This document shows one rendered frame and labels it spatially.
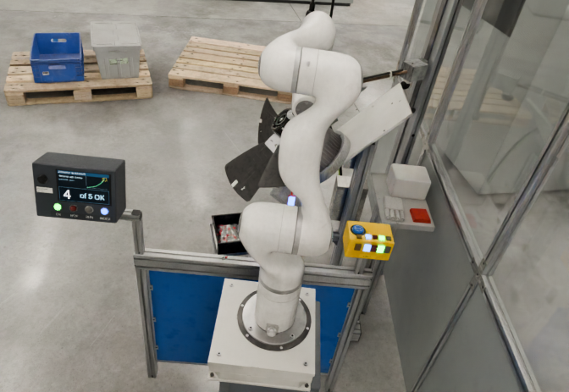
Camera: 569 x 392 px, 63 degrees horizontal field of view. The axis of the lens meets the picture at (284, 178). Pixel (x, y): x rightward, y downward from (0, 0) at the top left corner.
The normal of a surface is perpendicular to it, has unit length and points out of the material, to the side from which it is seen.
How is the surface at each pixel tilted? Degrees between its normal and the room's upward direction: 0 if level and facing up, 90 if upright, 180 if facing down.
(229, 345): 0
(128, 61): 95
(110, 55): 95
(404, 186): 90
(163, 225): 0
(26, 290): 0
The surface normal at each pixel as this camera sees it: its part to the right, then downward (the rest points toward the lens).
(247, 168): -0.43, -0.19
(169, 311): -0.02, 0.61
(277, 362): 0.11, -0.79
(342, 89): -0.02, 0.36
